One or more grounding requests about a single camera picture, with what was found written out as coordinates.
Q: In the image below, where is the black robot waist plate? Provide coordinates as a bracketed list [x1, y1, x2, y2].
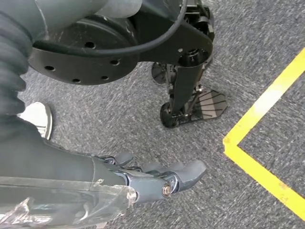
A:
[29, 14, 140, 86]

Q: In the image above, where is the yellow floor tape square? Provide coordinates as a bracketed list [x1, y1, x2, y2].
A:
[223, 47, 305, 222]

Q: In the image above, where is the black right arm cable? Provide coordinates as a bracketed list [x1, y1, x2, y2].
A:
[33, 0, 189, 58]

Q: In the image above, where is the black robot leg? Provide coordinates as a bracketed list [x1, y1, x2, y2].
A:
[133, 0, 228, 129]

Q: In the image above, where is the ribbed grey right arm sleeve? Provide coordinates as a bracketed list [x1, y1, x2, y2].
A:
[0, 0, 48, 119]

